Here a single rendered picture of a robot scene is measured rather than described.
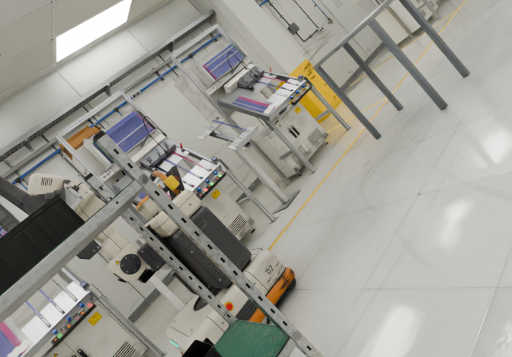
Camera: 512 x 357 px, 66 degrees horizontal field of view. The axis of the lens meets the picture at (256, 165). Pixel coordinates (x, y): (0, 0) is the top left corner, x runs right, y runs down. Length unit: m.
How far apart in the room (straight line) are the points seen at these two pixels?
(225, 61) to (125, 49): 1.95
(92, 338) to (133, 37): 4.18
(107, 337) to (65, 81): 3.43
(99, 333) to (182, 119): 3.27
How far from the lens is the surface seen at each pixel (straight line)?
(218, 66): 4.54
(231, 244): 2.14
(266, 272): 2.17
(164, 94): 5.90
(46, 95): 5.68
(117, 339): 3.55
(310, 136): 4.54
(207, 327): 2.08
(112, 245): 2.18
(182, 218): 1.08
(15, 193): 2.09
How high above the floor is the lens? 0.87
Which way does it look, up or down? 6 degrees down
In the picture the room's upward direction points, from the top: 43 degrees counter-clockwise
